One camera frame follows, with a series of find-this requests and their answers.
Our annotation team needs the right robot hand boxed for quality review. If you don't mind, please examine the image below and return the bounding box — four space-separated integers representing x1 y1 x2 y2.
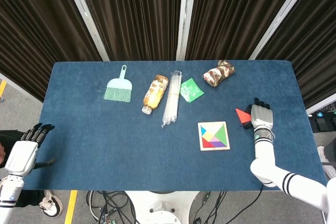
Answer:
241 98 275 131

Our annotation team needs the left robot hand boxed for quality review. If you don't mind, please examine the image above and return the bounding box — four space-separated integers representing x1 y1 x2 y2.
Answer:
4 123 57 176

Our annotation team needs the orange triangle tangram piece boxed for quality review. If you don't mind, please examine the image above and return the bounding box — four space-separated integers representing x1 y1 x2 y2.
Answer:
235 108 251 124

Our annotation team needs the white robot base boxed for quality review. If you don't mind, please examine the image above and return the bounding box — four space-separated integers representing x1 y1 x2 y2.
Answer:
124 190 200 224

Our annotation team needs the green triangle tangram piece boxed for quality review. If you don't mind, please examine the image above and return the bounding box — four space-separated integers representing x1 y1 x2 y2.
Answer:
213 124 228 147

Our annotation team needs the wooden tangram tray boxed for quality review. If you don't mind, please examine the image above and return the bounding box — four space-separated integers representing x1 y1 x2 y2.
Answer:
197 121 231 152

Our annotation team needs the white sneaker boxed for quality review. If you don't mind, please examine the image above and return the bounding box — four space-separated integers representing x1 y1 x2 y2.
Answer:
317 145 330 163
38 189 64 218

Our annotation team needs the black equipment box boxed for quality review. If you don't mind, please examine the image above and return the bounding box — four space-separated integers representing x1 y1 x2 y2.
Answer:
309 105 336 132

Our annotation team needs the foil snack bag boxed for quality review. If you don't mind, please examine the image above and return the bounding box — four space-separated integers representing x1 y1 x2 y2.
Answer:
202 60 236 88

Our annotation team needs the green sachet packet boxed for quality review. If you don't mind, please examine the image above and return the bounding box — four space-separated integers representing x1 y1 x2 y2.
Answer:
180 78 205 103

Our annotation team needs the dark brown curtain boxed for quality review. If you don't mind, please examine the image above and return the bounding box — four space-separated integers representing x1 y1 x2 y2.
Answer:
184 0 305 61
256 0 336 110
74 0 184 61
0 0 103 103

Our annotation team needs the bundle of clear straws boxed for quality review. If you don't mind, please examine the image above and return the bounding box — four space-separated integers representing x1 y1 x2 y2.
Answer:
161 70 183 128

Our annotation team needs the blue table cloth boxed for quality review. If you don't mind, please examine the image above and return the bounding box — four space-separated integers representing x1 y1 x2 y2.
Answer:
22 60 329 191

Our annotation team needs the orange drink bottle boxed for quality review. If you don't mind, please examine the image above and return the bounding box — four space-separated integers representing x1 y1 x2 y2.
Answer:
142 74 169 115

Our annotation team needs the green hand brush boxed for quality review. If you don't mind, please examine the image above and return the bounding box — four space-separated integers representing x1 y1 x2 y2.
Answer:
103 65 133 103

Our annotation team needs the white partition post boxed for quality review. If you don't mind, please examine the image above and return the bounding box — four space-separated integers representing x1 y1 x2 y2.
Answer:
60 0 110 62
248 0 314 61
175 0 198 61

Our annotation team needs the black cable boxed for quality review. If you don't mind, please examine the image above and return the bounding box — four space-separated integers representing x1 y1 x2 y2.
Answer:
88 190 139 224
192 190 228 224

